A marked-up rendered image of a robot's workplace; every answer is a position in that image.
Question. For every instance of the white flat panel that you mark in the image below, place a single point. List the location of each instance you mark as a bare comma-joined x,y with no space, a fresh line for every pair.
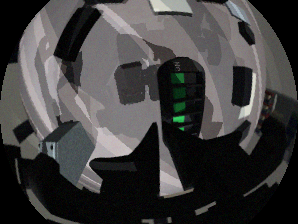
247,110

